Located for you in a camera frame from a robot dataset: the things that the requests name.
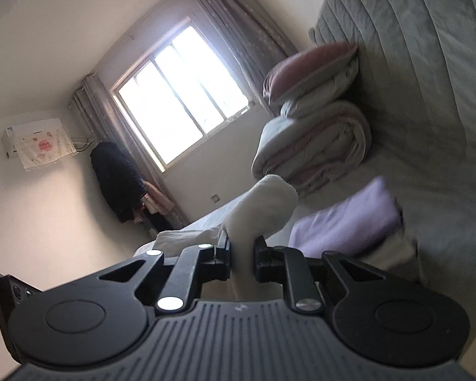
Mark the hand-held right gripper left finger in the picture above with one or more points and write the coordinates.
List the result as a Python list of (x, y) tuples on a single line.
[(224, 258)]

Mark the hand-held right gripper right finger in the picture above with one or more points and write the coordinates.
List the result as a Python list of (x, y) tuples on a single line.
[(260, 260)]

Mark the pink hanging cloth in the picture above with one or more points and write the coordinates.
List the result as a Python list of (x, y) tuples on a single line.
[(160, 202)]

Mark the purple folded cloth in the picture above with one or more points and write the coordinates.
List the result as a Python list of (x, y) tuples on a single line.
[(349, 222)]

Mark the folded beige grey quilt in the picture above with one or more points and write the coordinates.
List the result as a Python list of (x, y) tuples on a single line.
[(317, 147)]

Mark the dark hanging coat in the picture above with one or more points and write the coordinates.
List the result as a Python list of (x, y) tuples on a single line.
[(115, 182)]

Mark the white folded cloth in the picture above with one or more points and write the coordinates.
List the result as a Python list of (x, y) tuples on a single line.
[(400, 254)]

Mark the window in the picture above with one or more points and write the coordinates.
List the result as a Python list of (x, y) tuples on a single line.
[(174, 95)]

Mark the bed with grey sheet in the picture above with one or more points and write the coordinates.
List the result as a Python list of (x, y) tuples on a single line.
[(448, 238)]

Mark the grey curtain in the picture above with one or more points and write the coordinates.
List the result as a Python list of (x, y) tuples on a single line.
[(242, 35), (99, 107)]

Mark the air conditioner with printed cover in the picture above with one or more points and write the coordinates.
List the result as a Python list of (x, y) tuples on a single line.
[(35, 143)]

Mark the grey quilted headboard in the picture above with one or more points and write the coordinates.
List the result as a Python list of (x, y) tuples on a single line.
[(420, 67)]

